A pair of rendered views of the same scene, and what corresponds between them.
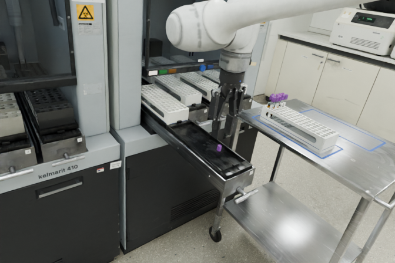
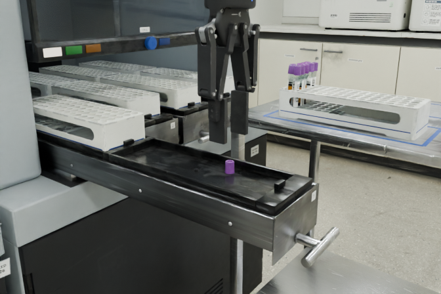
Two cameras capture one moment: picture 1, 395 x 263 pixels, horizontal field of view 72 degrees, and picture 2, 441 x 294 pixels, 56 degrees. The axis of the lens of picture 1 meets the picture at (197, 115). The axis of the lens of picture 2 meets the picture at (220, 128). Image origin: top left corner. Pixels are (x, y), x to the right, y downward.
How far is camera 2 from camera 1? 32 cm
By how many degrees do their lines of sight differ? 15
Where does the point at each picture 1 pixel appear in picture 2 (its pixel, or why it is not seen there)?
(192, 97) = (142, 102)
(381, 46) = (393, 16)
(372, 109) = not seen: hidden behind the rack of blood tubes
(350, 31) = (346, 5)
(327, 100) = not seen: hidden behind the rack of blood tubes
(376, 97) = (407, 92)
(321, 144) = (413, 120)
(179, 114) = (126, 125)
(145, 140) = (60, 201)
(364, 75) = (381, 63)
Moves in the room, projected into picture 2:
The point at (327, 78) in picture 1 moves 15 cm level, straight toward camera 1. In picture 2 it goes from (330, 80) to (331, 84)
